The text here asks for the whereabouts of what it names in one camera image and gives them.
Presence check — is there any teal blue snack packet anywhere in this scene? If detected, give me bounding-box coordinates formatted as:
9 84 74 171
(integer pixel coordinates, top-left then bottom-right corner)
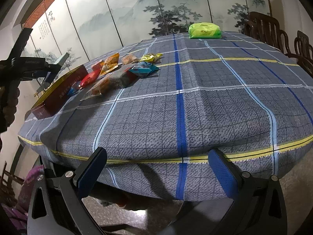
129 61 159 77

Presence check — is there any small colourful candy packet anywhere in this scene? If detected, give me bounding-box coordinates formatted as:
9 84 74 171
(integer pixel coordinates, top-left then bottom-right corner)
67 82 81 97

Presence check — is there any red gold tin box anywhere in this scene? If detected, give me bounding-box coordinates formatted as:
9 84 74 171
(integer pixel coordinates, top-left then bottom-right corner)
31 65 87 119

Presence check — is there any red foil snack bag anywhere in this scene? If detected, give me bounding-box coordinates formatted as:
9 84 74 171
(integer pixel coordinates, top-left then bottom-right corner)
78 69 101 88

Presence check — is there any pink red candy packet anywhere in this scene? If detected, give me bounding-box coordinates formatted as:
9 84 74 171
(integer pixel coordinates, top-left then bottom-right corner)
91 60 104 71

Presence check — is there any clear orange snack packet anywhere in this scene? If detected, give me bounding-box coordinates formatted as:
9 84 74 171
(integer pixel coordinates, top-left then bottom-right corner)
81 78 110 101

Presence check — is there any orange yellow snack bag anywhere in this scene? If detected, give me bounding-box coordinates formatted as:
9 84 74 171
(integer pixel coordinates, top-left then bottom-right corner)
100 52 119 76

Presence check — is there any painted folding screen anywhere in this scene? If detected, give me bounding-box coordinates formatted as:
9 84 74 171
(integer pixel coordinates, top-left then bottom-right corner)
23 0 271 74

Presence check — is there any dark seaweed snack block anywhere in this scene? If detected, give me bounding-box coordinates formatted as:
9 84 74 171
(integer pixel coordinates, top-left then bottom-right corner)
109 65 138 89

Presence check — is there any blue plaid tablecloth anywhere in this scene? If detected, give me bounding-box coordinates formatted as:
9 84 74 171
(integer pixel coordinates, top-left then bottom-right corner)
18 31 312 201

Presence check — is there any brown cookie packet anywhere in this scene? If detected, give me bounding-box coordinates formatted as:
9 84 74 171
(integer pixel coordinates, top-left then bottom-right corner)
121 54 139 65

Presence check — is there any yellow candy wrapper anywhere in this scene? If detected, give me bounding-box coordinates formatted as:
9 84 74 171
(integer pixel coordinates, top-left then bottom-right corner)
139 53 162 63

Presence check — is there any dark wooden chair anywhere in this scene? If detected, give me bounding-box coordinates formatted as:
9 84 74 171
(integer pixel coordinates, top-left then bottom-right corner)
244 12 300 59
294 30 312 76

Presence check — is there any green tissue pack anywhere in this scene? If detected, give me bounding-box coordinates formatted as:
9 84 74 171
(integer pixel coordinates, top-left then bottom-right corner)
188 22 222 39

